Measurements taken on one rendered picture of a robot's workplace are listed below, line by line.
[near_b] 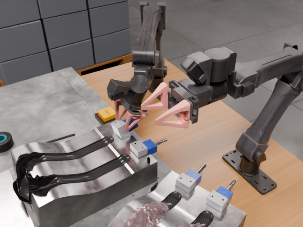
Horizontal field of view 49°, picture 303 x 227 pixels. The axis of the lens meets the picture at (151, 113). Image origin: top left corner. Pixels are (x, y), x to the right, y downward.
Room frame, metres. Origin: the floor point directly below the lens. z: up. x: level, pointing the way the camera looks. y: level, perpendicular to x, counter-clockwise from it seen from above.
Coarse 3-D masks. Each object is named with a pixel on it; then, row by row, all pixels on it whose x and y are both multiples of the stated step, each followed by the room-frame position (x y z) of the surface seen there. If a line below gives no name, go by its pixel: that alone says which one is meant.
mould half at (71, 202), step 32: (96, 128) 0.90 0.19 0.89; (96, 160) 0.75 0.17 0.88; (0, 192) 0.64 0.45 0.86; (32, 192) 0.58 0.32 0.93; (64, 192) 0.59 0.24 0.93; (96, 192) 0.62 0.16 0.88; (128, 192) 0.68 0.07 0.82; (0, 224) 0.53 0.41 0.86; (32, 224) 0.53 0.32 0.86; (64, 224) 0.56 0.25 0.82
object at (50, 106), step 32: (0, 96) 1.24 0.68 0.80; (32, 96) 1.24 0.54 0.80; (64, 96) 1.24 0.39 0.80; (96, 96) 1.24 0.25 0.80; (0, 128) 1.01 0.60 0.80; (32, 128) 1.01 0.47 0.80; (64, 128) 1.01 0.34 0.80; (0, 160) 0.83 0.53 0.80; (160, 160) 0.83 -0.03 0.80; (96, 224) 0.57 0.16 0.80
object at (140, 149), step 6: (132, 144) 0.79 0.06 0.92; (138, 144) 0.79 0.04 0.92; (144, 144) 0.80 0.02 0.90; (150, 144) 0.80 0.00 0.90; (156, 144) 0.82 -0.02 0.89; (132, 150) 0.78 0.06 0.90; (138, 150) 0.76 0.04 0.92; (144, 150) 0.77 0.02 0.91; (150, 150) 0.78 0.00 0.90; (156, 150) 0.80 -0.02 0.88; (138, 156) 0.75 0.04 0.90
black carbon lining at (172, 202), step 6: (174, 192) 0.65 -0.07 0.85; (168, 198) 0.63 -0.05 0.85; (174, 198) 0.63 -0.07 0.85; (180, 198) 0.62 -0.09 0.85; (168, 204) 0.60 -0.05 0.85; (174, 204) 0.60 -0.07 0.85; (168, 210) 0.57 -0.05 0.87; (198, 216) 0.56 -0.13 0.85; (204, 216) 0.57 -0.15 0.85; (210, 216) 0.56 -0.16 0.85; (192, 222) 0.54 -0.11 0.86; (198, 222) 0.54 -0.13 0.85; (204, 222) 0.55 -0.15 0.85; (210, 222) 0.54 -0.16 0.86
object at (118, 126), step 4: (116, 120) 0.90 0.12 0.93; (120, 120) 0.89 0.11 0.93; (124, 120) 0.91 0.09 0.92; (132, 120) 0.90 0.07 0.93; (112, 124) 0.88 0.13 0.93; (116, 124) 0.87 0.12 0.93; (120, 124) 0.87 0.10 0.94; (124, 124) 0.86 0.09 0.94; (136, 124) 0.89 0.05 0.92; (116, 128) 0.85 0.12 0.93; (120, 128) 0.85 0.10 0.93; (124, 128) 0.86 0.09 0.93; (132, 128) 0.88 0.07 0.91; (116, 132) 0.86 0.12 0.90; (120, 132) 0.85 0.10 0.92; (124, 132) 0.85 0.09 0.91; (128, 132) 0.86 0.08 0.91; (120, 136) 0.84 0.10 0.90; (124, 136) 0.85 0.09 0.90; (128, 136) 0.86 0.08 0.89
